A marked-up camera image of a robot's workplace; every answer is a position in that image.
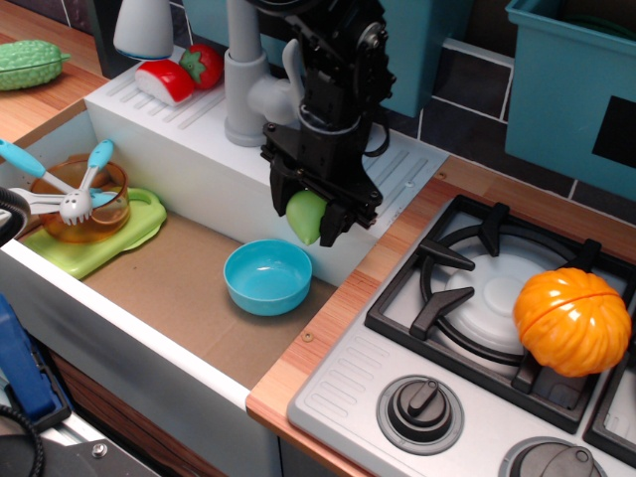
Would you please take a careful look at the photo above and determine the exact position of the green toy pear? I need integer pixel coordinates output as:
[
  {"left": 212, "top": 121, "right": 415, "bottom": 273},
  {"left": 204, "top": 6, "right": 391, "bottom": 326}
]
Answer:
[{"left": 286, "top": 190, "right": 327, "bottom": 245}]

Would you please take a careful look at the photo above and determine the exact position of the black coiled cable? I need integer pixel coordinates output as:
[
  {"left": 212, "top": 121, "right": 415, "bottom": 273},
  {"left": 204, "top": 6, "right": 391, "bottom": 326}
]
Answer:
[{"left": 0, "top": 404, "right": 46, "bottom": 477}]

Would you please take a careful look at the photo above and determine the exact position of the black stove grate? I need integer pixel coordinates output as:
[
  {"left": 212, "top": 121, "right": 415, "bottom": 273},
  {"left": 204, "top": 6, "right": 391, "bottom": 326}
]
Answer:
[{"left": 365, "top": 196, "right": 635, "bottom": 433}]

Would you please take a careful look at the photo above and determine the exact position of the blue handled pasta spoon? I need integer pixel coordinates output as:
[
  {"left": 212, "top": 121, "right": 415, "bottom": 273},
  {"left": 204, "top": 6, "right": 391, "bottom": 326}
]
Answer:
[{"left": 59, "top": 139, "right": 114, "bottom": 226}]

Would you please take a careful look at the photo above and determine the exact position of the red white toy apple slice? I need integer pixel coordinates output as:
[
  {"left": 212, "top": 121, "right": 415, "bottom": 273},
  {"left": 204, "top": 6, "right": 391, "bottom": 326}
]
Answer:
[{"left": 134, "top": 60, "right": 195, "bottom": 106}]

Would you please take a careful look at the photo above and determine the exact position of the green cutting board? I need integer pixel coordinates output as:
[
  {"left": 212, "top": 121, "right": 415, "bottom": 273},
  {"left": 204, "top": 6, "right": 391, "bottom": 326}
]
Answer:
[{"left": 23, "top": 188, "right": 167, "bottom": 279}]

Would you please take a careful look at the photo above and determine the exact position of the orange transparent pot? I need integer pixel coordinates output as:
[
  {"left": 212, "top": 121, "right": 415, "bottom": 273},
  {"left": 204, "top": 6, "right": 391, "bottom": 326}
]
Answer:
[{"left": 30, "top": 153, "right": 130, "bottom": 243}]

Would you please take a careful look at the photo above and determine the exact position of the teal plastic bin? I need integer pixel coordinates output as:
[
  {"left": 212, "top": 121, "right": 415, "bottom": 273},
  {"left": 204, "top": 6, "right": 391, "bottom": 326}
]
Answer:
[{"left": 505, "top": 1, "right": 635, "bottom": 200}]

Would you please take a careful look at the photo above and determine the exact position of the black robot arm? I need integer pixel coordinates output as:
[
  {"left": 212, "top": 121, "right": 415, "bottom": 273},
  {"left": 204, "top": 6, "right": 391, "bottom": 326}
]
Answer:
[{"left": 253, "top": 1, "right": 396, "bottom": 247}]

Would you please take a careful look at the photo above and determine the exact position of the blue plastic bowl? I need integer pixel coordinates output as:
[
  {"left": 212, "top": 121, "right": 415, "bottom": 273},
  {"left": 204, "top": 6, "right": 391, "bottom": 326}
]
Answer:
[{"left": 224, "top": 239, "right": 313, "bottom": 317}]

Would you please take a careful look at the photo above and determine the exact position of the white toy sink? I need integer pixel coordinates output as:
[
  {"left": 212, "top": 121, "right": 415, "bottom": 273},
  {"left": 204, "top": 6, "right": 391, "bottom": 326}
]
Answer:
[{"left": 0, "top": 45, "right": 451, "bottom": 477}]

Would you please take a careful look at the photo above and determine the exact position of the grey toy faucet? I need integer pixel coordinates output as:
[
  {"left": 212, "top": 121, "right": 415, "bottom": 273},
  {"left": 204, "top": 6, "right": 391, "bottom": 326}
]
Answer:
[{"left": 225, "top": 1, "right": 304, "bottom": 147}]

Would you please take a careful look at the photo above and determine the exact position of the teal box behind faucet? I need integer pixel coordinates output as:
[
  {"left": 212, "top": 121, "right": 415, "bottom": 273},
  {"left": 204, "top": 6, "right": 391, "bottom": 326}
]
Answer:
[{"left": 182, "top": 0, "right": 474, "bottom": 117}]

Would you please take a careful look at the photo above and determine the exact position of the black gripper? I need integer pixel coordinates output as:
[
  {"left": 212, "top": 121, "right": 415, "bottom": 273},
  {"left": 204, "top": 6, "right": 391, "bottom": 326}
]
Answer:
[{"left": 261, "top": 123, "right": 383, "bottom": 247}]

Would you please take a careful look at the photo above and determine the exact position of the orange toy pumpkin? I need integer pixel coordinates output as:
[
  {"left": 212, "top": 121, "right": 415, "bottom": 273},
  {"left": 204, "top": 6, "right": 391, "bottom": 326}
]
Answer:
[{"left": 513, "top": 267, "right": 632, "bottom": 378}]

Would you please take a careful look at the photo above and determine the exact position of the blue black device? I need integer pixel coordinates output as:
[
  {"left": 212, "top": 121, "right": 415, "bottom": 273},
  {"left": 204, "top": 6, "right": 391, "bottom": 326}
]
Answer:
[{"left": 1, "top": 296, "right": 72, "bottom": 431}]

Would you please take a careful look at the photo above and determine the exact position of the grey stove knob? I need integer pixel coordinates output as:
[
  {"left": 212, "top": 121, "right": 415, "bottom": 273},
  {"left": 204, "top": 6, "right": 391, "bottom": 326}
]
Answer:
[
  {"left": 376, "top": 375, "right": 464, "bottom": 456},
  {"left": 498, "top": 437, "right": 607, "bottom": 477}
]

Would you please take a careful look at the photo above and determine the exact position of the red toy tomato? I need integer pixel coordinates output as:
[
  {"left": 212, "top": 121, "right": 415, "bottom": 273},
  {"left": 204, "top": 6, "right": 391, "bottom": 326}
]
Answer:
[{"left": 179, "top": 44, "right": 224, "bottom": 89}]

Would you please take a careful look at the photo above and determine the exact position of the green toy bitter gourd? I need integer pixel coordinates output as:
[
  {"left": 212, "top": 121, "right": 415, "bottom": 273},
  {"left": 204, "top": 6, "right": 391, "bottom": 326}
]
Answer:
[{"left": 1, "top": 40, "right": 71, "bottom": 91}]

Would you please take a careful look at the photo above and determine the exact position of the silver toy stove top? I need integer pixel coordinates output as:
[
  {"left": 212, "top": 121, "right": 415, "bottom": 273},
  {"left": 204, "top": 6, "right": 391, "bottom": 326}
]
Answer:
[{"left": 287, "top": 201, "right": 635, "bottom": 476}]

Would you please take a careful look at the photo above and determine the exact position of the blue handled white spatula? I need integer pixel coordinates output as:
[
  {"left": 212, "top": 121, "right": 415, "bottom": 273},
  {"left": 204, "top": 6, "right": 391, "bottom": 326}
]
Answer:
[{"left": 0, "top": 137, "right": 118, "bottom": 217}]

